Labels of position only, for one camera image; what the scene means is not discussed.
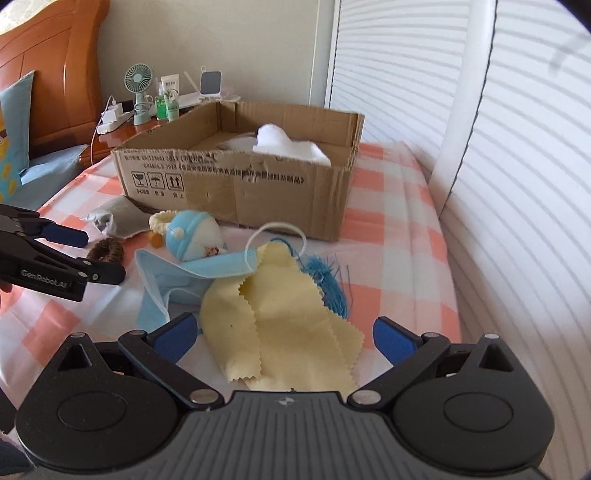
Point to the wooden headboard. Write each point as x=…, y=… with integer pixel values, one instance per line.
x=60, y=69

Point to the white louvred door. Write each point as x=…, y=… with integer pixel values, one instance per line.
x=508, y=184

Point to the blue bed sheet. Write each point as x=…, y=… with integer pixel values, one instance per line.
x=51, y=170

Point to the white stand with grey screen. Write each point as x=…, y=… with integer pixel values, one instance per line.
x=211, y=83

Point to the green handheld fan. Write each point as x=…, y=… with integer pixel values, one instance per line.
x=138, y=78

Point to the blue face mask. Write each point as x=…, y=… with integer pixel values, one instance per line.
x=171, y=281

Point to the green liquid bottle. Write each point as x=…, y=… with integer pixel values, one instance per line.
x=161, y=105

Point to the white cream tube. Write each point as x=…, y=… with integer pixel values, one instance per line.
x=170, y=83

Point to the plush doll with blue hat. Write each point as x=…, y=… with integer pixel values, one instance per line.
x=189, y=230

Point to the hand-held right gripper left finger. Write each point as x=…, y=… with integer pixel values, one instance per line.
x=178, y=336

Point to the white folded cloth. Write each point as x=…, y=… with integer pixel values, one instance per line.
x=286, y=146

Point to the white router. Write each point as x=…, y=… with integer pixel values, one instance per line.
x=194, y=99

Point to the white charger plug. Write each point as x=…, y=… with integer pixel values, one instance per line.
x=115, y=111

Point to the grey fabric pouch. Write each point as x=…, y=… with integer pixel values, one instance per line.
x=117, y=217

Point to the white power strip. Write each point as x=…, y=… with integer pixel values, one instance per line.
x=113, y=123

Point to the brown hair scrunchie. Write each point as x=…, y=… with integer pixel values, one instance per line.
x=114, y=249

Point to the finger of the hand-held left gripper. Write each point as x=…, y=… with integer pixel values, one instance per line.
x=69, y=237
x=107, y=273

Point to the green tube with white cap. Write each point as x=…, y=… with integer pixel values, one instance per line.
x=173, y=108

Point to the yellow zigzag-edged cloth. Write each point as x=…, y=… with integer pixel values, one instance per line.
x=277, y=314

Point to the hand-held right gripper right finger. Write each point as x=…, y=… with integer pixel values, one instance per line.
x=392, y=340

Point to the blue pillow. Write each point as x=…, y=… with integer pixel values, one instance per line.
x=18, y=120

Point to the blue tassel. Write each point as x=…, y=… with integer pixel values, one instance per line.
x=324, y=277

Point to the brown cardboard box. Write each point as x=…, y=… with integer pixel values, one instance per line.
x=277, y=203

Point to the yellow snack bag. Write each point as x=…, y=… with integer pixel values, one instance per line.
x=5, y=170

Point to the wooden nightstand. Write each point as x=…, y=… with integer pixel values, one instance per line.
x=115, y=137

